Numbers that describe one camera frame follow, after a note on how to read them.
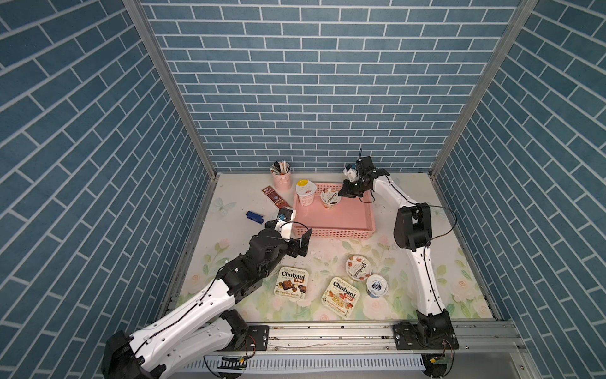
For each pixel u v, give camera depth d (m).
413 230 0.65
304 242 0.66
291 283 0.81
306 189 1.02
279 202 1.08
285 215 0.60
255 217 1.01
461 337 0.75
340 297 0.79
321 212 1.06
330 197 1.05
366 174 0.82
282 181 1.09
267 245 0.52
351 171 1.01
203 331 0.57
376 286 0.79
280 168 1.10
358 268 0.84
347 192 0.96
